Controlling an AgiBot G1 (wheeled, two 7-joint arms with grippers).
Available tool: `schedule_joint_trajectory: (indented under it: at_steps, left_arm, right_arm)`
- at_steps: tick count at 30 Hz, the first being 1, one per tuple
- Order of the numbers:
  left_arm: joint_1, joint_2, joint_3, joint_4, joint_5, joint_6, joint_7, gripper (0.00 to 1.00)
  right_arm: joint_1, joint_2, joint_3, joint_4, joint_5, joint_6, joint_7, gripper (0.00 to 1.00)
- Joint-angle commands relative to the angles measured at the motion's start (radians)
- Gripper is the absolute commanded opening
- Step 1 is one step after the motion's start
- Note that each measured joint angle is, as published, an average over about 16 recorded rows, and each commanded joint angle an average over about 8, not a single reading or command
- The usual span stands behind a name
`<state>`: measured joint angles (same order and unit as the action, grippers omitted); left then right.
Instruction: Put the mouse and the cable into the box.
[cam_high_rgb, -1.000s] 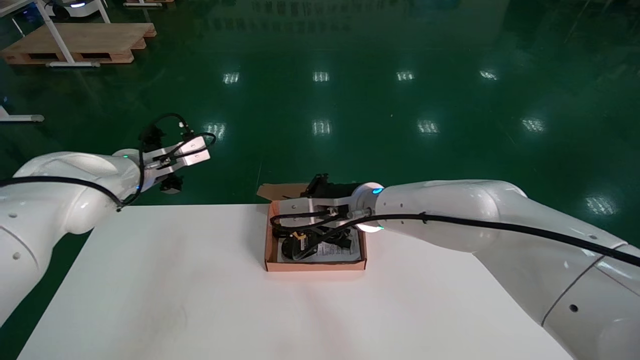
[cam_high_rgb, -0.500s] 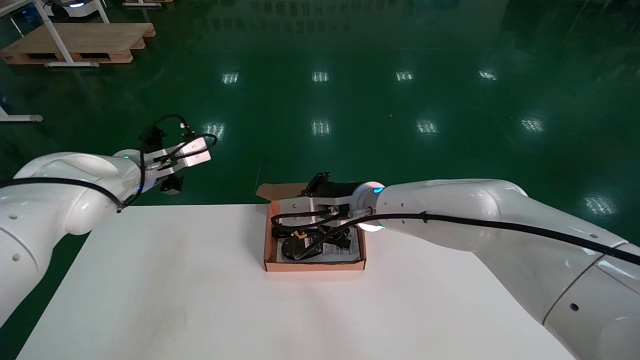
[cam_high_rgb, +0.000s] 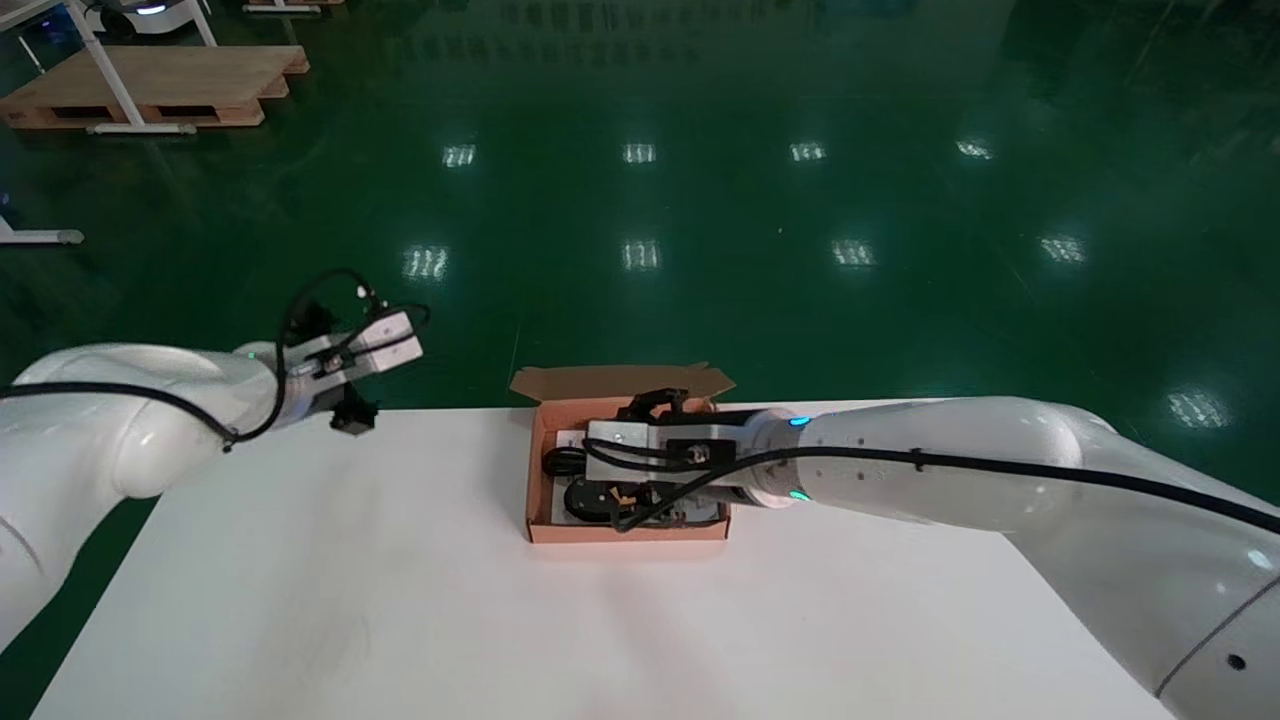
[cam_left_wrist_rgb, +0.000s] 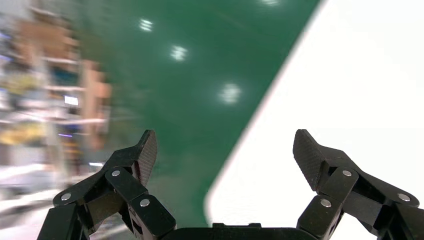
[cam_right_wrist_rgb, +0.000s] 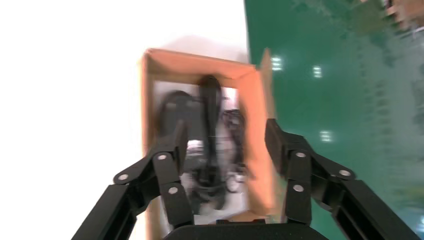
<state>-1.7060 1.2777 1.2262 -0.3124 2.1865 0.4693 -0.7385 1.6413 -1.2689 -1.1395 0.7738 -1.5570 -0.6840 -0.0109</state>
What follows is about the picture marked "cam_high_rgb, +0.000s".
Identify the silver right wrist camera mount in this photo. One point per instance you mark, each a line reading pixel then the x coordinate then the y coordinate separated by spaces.
pixel 630 435

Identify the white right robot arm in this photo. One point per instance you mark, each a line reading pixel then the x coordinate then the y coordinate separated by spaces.
pixel 950 500

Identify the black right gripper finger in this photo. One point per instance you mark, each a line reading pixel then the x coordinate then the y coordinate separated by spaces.
pixel 655 405
pixel 635 505

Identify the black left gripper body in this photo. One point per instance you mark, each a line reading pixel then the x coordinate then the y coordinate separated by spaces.
pixel 370 352

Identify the cardboard storage box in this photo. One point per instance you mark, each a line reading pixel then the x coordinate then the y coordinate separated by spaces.
pixel 620 383

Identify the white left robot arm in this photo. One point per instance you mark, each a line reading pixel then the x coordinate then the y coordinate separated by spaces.
pixel 100 440

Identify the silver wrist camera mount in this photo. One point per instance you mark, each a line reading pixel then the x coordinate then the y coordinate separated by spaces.
pixel 630 435
pixel 360 372

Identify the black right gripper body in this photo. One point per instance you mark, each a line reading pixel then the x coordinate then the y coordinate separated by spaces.
pixel 700 510

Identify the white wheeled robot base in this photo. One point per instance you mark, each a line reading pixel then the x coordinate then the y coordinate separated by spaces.
pixel 170 12

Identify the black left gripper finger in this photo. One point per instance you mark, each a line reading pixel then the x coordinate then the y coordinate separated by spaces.
pixel 316 322
pixel 355 416

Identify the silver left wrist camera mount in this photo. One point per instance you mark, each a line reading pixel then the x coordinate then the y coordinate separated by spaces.
pixel 360 372

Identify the white table with flat carton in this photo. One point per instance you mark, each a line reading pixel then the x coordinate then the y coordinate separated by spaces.
pixel 140 128

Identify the wooden pallet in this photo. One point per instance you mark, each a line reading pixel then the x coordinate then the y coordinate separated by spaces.
pixel 200 75
pixel 300 4

